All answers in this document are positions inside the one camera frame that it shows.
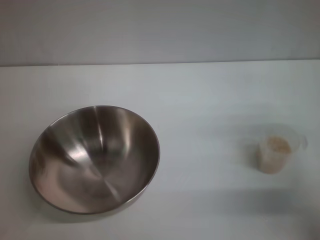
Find clear plastic measuring cup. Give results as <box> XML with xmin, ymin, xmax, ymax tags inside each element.
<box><xmin>254</xmin><ymin>123</ymin><xmax>309</xmax><ymax>175</ymax></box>

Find white rice grains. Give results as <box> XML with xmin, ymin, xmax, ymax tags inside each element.
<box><xmin>256</xmin><ymin>136</ymin><xmax>292</xmax><ymax>174</ymax></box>

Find stainless steel mixing bowl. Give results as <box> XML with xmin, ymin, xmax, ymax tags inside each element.
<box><xmin>28</xmin><ymin>105</ymin><xmax>161</xmax><ymax>215</ymax></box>

